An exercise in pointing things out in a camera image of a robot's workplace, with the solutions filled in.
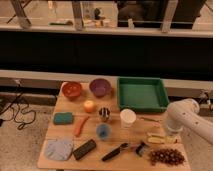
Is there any yellow banana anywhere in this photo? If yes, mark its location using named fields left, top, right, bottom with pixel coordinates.
left=147, top=133, right=165, bottom=144

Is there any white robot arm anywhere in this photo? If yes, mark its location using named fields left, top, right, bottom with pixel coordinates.
left=163, top=98, right=213, bottom=145

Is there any purple bowl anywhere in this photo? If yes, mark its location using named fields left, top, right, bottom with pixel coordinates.
left=89, top=78, right=111, bottom=97

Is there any orange bowl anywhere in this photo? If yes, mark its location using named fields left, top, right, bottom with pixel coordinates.
left=62, top=81, right=82, bottom=99

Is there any bunch of dark grapes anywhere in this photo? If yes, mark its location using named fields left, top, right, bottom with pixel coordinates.
left=149, top=148, right=185, bottom=165

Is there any small black brush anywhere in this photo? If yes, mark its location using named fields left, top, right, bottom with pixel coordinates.
left=135, top=142, right=148, bottom=156

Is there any wooden stick utensil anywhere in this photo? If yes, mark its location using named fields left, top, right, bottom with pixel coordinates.
left=139, top=117, right=161, bottom=123

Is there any white paper cup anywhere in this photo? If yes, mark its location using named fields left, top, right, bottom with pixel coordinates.
left=120, top=109, right=136, bottom=128

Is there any green tray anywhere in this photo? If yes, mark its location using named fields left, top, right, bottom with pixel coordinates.
left=117, top=77, right=169, bottom=113

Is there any blue cup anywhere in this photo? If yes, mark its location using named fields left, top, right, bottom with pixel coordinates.
left=96, top=123, right=111, bottom=140

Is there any small striped cup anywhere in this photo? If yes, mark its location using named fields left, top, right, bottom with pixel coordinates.
left=99, top=107, right=110, bottom=122

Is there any black rectangular block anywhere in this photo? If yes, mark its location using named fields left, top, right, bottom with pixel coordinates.
left=73, top=139, right=96, bottom=160

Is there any yellow apple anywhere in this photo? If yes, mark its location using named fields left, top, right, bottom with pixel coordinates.
left=83, top=100, right=96, bottom=113

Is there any orange carrot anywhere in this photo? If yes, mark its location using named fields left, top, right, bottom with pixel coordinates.
left=74, top=116, right=90, bottom=137

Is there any teal sponge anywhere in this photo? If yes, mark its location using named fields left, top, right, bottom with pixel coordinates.
left=53, top=112, right=73, bottom=125

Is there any blue cloth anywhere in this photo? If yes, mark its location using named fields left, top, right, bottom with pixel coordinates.
left=44, top=139, right=74, bottom=161

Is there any black handled utensil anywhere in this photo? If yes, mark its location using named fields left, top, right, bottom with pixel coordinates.
left=101, top=143, right=129, bottom=162

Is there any black cable on floor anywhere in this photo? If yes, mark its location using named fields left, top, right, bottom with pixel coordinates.
left=0, top=91, right=37, bottom=131

